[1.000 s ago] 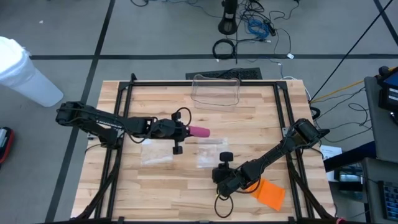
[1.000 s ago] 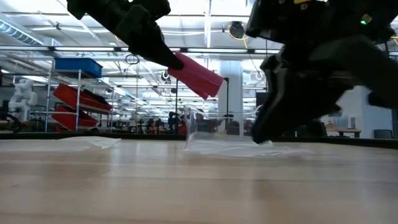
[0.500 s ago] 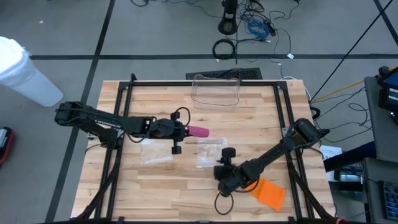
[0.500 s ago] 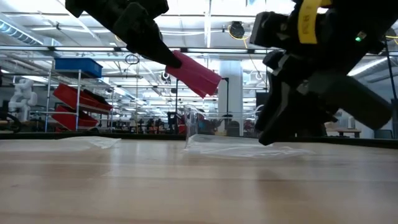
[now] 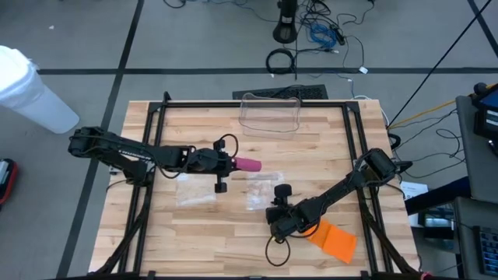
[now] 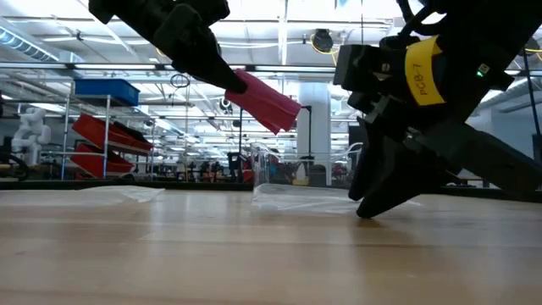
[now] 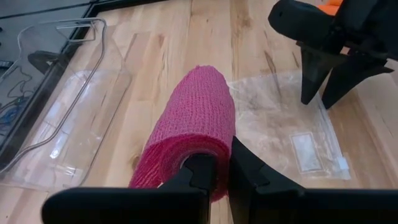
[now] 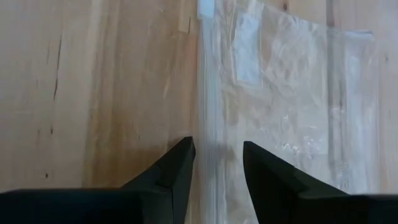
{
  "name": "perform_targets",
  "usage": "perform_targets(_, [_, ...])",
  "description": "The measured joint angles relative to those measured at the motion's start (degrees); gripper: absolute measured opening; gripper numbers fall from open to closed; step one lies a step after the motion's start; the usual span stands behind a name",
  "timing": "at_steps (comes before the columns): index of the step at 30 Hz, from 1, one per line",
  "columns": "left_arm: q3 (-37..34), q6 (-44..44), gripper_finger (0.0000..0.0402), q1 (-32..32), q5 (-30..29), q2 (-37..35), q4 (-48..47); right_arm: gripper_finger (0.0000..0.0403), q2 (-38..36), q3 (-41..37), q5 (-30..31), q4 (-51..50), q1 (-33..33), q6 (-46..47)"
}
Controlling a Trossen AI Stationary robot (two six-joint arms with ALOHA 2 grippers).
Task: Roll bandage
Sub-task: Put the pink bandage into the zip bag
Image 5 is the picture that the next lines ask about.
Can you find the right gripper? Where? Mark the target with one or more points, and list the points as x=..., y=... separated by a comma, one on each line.
x=288, y=219

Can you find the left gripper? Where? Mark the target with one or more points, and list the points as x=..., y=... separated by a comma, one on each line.
x=206, y=160

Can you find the pink elastic bandage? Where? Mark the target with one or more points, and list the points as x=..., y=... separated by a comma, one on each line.
x=249, y=164

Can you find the clear plastic bag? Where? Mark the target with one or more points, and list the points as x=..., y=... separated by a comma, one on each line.
x=258, y=194
x=194, y=190

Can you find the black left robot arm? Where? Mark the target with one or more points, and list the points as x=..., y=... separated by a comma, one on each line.
x=124, y=151

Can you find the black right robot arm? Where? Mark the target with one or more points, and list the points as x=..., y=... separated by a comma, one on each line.
x=342, y=186

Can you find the orange elastic bandage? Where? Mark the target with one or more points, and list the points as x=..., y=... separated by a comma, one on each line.
x=334, y=241

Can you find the clear plastic bin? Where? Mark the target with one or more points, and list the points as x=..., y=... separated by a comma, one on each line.
x=268, y=116

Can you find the black keyboard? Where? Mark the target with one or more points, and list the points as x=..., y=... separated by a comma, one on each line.
x=311, y=92

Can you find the white paper sheet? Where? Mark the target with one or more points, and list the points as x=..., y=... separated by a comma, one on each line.
x=414, y=190

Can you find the black floor stand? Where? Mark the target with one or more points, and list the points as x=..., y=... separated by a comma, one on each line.
x=285, y=31

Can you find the black power strip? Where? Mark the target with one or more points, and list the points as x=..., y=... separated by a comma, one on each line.
x=338, y=37

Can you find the grey desk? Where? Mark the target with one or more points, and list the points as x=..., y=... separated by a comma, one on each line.
x=474, y=163

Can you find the black keypad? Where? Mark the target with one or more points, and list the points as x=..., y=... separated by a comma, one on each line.
x=490, y=249

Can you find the white trash bin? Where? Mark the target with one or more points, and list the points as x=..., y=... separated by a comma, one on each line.
x=31, y=97

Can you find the black monitor device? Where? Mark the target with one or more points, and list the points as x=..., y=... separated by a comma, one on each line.
x=486, y=116

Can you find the red and black case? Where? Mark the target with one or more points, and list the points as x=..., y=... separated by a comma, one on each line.
x=9, y=183

